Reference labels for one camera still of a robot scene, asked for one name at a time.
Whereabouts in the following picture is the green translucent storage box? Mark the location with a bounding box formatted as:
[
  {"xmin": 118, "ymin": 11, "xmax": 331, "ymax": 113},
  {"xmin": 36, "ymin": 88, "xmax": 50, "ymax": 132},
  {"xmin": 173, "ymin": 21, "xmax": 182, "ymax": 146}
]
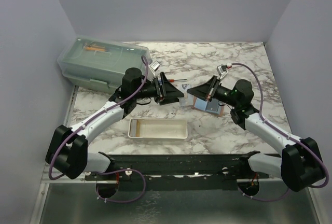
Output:
[{"xmin": 58, "ymin": 36, "xmax": 153, "ymax": 94}]

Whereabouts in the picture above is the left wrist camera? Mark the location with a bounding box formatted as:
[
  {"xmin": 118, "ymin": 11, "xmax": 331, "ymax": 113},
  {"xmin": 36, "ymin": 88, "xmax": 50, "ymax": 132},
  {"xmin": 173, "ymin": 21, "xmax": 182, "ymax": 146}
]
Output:
[{"xmin": 149, "ymin": 61, "xmax": 161, "ymax": 79}]

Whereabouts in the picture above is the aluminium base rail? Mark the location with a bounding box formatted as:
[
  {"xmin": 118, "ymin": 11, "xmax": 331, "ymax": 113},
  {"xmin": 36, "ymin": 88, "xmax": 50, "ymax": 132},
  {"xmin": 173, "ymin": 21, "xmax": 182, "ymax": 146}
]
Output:
[{"xmin": 41, "ymin": 164, "xmax": 99, "ymax": 184}]

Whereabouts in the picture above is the tan leather card holder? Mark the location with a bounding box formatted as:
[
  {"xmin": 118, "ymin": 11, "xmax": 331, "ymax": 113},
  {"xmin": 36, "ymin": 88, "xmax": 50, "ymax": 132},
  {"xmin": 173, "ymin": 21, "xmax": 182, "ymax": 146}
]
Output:
[{"xmin": 192, "ymin": 97, "xmax": 224, "ymax": 117}]

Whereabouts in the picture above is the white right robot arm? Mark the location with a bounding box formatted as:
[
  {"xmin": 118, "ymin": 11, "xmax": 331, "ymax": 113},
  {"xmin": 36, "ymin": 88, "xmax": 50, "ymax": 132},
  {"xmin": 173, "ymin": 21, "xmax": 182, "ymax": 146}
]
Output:
[{"xmin": 187, "ymin": 76, "xmax": 328, "ymax": 192}]

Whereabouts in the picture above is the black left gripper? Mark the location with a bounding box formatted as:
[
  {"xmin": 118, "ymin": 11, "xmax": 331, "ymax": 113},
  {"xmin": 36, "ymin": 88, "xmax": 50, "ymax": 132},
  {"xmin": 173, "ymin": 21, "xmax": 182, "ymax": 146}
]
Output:
[{"xmin": 134, "ymin": 72, "xmax": 184, "ymax": 105}]

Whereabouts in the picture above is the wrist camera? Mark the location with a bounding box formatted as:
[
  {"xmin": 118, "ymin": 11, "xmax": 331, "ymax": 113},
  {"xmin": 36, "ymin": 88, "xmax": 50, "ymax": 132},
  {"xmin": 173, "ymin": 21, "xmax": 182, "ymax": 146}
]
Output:
[
  {"xmin": 216, "ymin": 63, "xmax": 232, "ymax": 81},
  {"xmin": 149, "ymin": 61, "xmax": 161, "ymax": 79}
]

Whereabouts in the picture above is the stack of cards in tray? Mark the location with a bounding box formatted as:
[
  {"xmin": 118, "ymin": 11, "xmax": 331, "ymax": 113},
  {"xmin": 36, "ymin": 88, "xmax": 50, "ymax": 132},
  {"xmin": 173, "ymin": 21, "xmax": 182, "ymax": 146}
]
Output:
[{"xmin": 128, "ymin": 119, "xmax": 141, "ymax": 138}]

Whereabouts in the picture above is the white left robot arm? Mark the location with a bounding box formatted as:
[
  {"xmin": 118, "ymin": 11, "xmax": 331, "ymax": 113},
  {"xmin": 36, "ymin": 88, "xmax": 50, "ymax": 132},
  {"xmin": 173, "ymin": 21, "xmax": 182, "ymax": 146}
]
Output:
[{"xmin": 45, "ymin": 67, "xmax": 184, "ymax": 180}]

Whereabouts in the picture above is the white card with emblem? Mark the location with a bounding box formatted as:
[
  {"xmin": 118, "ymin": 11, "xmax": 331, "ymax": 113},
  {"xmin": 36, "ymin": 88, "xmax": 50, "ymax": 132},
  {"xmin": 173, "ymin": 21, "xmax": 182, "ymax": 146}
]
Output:
[{"xmin": 178, "ymin": 83, "xmax": 191, "ymax": 93}]

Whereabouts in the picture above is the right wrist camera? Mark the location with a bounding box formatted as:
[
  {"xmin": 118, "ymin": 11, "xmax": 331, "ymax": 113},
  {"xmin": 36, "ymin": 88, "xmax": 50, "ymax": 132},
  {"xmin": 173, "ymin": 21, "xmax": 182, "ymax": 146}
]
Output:
[{"xmin": 216, "ymin": 63, "xmax": 232, "ymax": 81}]

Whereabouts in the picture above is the white plastic tray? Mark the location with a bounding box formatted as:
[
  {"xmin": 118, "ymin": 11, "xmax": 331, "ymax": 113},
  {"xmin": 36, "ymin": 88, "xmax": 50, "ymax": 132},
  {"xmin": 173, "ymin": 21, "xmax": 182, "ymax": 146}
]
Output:
[{"xmin": 128, "ymin": 118, "xmax": 188, "ymax": 141}]

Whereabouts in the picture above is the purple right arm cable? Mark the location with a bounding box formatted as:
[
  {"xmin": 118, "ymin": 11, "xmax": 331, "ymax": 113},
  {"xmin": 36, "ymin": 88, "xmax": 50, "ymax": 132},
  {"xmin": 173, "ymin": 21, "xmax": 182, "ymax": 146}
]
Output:
[{"xmin": 230, "ymin": 62, "xmax": 329, "ymax": 202}]

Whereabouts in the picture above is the dark credit card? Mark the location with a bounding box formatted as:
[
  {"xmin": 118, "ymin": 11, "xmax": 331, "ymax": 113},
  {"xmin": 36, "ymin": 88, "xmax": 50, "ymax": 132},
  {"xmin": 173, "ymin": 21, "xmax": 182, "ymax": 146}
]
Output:
[{"xmin": 205, "ymin": 99, "xmax": 219, "ymax": 115}]

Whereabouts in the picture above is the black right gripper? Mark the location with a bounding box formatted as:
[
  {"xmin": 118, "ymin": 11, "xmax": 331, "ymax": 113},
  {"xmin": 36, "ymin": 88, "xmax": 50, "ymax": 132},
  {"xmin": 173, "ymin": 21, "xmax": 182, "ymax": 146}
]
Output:
[{"xmin": 187, "ymin": 76, "xmax": 239, "ymax": 108}]

